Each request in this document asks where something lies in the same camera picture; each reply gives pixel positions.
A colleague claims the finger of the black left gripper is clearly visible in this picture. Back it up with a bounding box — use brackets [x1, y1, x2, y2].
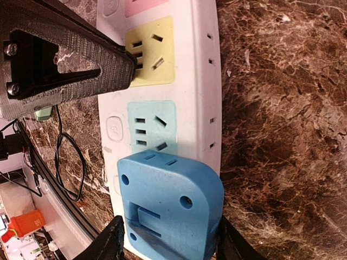
[0, 0, 137, 122]

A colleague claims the blue plug adapter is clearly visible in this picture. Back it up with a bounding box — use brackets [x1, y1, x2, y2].
[118, 151, 224, 259]

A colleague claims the thin black cable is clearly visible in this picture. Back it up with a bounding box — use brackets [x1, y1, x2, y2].
[54, 105, 86, 203]

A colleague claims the white multicolour power strip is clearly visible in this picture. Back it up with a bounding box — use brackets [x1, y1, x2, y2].
[97, 1, 222, 222]

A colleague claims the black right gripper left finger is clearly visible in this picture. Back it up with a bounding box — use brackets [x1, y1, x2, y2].
[81, 216, 125, 260]

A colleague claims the black front table rail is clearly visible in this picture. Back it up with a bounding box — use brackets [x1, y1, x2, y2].
[18, 122, 100, 241]

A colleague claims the orange box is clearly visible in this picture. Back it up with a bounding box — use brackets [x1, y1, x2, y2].
[1, 210, 46, 243]

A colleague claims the green plug adapter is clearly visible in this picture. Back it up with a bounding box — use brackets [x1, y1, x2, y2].
[34, 107, 53, 122]

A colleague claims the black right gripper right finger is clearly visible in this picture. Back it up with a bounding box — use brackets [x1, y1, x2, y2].
[216, 216, 266, 260]

